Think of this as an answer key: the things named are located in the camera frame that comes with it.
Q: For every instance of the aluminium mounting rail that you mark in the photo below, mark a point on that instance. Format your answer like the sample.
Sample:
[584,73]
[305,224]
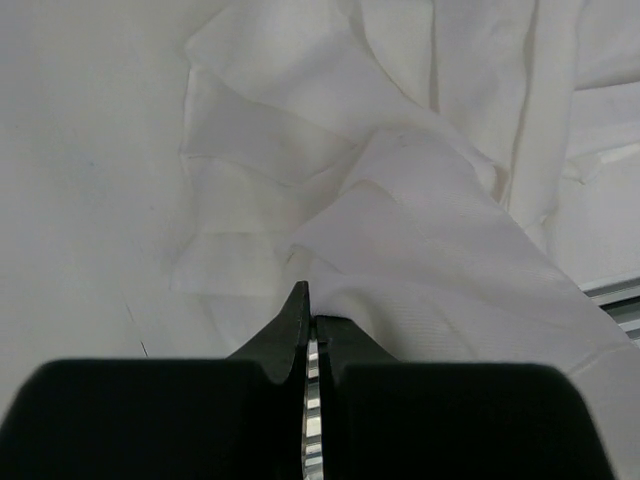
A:
[615,310]

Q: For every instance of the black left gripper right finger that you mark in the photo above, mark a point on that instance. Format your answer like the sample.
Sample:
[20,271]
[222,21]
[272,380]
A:
[383,418]

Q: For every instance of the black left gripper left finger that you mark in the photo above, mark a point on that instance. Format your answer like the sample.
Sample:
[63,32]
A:
[240,417]

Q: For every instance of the cream white garment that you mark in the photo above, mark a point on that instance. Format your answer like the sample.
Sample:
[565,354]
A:
[443,173]

